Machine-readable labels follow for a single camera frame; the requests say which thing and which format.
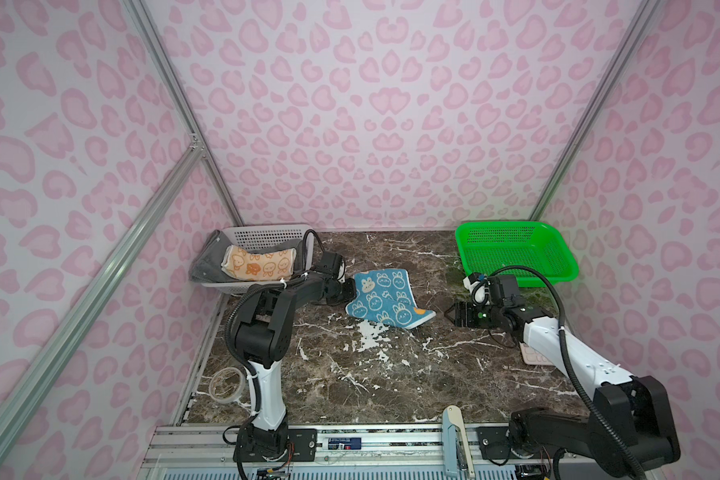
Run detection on teal patterned towel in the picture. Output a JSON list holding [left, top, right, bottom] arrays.
[[345, 269, 436, 330]]

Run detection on orange patterned towel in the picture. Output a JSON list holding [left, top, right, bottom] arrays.
[[220, 245, 297, 282]]

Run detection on grey towel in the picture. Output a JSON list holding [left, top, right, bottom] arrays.
[[189, 230, 306, 283]]

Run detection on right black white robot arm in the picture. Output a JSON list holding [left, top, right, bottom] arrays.
[[446, 266, 681, 479]]

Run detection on green plastic basket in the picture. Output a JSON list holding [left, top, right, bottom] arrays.
[[455, 221, 579, 285]]

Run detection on pink white calculator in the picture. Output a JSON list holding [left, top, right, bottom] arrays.
[[520, 343, 554, 367]]

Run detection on white plastic basket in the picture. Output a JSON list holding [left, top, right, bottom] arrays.
[[190, 224, 315, 295]]

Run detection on clear tape roll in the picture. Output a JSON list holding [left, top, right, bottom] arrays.
[[208, 366, 247, 405]]

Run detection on blue label sticker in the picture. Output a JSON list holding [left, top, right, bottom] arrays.
[[327, 437, 362, 451]]

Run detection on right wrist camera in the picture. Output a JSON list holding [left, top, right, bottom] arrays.
[[463, 272, 489, 305]]

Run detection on beige clamp handle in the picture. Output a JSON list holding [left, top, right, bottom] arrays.
[[441, 405, 476, 479]]

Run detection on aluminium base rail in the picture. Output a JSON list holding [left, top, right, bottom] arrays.
[[134, 421, 661, 480]]

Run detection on left corner aluminium post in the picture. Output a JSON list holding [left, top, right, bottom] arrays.
[[121, 0, 245, 227]]

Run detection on corner aluminium post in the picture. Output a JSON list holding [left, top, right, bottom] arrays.
[[529, 0, 665, 221], [121, 0, 245, 227]]

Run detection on right corner aluminium post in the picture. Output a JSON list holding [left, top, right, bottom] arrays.
[[529, 0, 665, 221]]

